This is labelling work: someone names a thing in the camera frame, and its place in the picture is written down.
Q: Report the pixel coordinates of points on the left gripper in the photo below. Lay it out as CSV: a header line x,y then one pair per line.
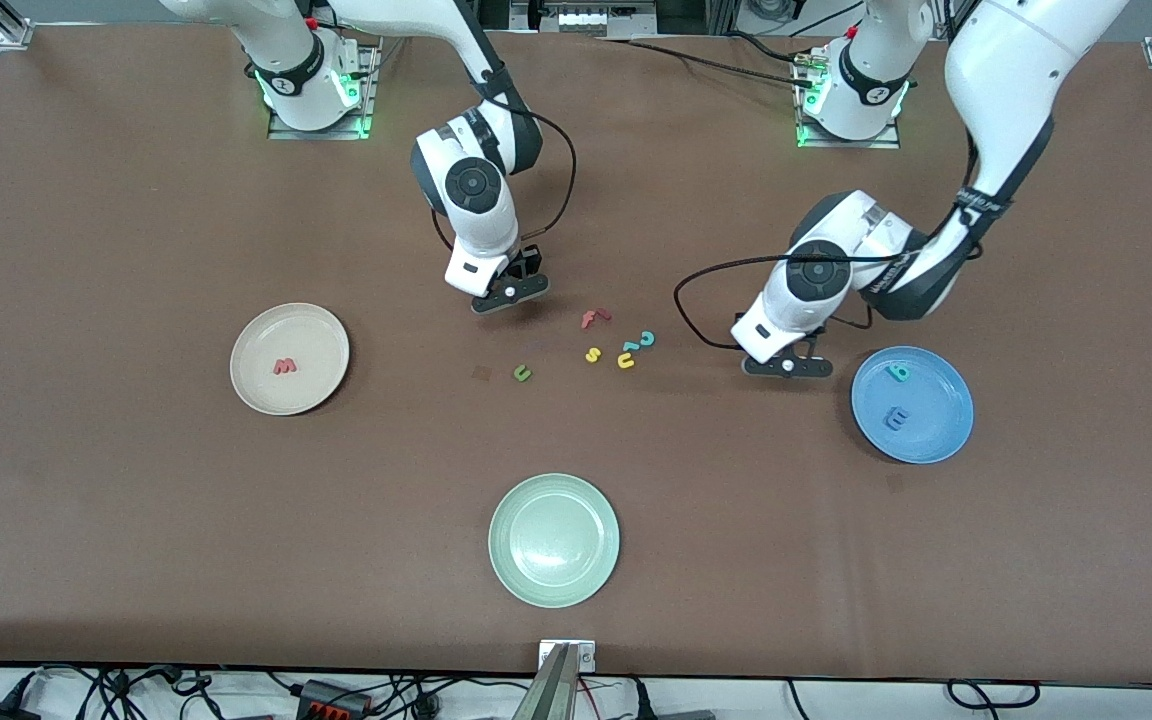
x,y
738,317

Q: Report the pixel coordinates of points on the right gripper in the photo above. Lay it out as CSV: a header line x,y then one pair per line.
x,y
529,261

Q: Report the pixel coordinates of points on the teal letter b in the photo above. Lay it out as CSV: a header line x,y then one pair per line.
x,y
899,372

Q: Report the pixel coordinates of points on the blue foam letter m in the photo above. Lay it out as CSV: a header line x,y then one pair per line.
x,y
897,418

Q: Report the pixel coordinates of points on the pink foam letter w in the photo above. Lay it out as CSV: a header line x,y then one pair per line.
x,y
284,366

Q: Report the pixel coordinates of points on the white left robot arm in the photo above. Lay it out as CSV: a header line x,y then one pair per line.
x,y
1006,80

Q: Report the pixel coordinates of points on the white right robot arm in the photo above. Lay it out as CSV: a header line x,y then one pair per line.
x,y
476,185

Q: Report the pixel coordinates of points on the red foam letter f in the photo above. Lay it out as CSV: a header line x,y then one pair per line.
x,y
590,320

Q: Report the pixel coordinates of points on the blue plate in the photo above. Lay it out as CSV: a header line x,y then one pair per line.
x,y
926,410

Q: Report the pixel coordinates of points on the silver electronics box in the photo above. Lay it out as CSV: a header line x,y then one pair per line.
x,y
586,18

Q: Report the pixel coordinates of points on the beige brown plate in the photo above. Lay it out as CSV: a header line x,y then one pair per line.
x,y
289,359

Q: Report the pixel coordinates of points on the pale green plate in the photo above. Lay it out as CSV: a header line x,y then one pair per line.
x,y
554,540

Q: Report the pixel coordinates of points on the black orange power strip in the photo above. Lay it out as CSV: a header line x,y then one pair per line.
x,y
331,698

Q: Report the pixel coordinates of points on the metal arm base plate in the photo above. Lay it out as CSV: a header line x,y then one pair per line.
x,y
321,128
851,143

